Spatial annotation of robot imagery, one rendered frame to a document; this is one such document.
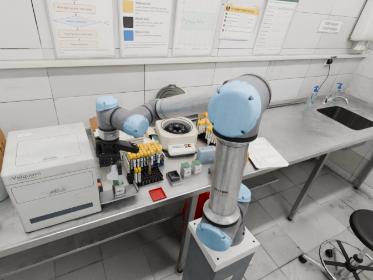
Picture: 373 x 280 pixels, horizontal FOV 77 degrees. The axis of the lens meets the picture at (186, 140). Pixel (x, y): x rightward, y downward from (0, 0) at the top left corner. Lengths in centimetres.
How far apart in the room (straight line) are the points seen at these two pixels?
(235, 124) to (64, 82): 110
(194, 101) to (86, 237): 131
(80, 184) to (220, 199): 54
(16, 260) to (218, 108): 158
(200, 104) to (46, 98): 96
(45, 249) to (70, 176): 94
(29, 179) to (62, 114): 66
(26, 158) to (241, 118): 74
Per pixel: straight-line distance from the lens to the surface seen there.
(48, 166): 92
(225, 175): 64
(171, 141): 137
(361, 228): 180
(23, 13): 137
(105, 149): 94
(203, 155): 131
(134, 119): 77
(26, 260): 183
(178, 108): 78
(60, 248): 180
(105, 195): 113
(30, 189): 97
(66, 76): 144
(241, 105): 52
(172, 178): 120
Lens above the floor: 173
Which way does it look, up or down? 33 degrees down
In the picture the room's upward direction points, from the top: 8 degrees clockwise
